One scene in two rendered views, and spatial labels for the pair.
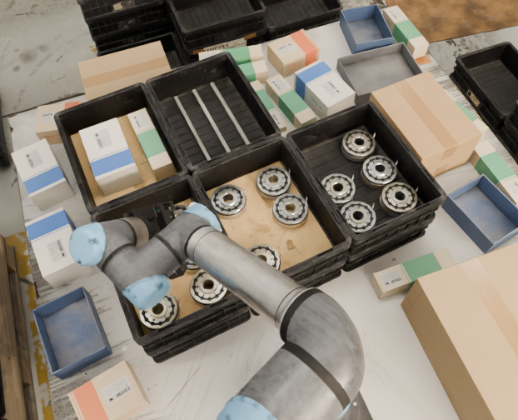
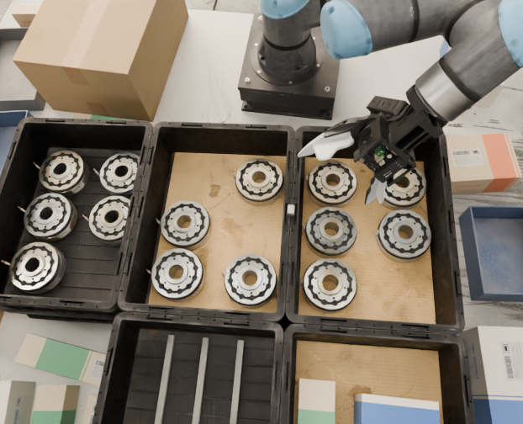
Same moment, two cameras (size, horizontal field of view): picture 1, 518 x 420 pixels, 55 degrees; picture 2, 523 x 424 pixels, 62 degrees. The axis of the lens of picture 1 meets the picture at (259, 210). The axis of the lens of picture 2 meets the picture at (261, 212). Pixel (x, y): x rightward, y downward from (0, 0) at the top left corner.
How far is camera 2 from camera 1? 1.02 m
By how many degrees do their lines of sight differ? 50
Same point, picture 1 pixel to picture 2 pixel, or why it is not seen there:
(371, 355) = (210, 98)
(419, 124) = not seen: outside the picture
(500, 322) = (98, 14)
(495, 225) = (3, 143)
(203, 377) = not seen: hidden behind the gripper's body
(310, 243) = (192, 181)
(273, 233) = (223, 213)
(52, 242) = (520, 378)
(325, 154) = (85, 285)
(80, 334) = (493, 255)
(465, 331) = (131, 21)
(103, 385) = (480, 167)
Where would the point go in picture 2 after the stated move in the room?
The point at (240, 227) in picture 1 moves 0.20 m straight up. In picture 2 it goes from (256, 242) to (247, 204)
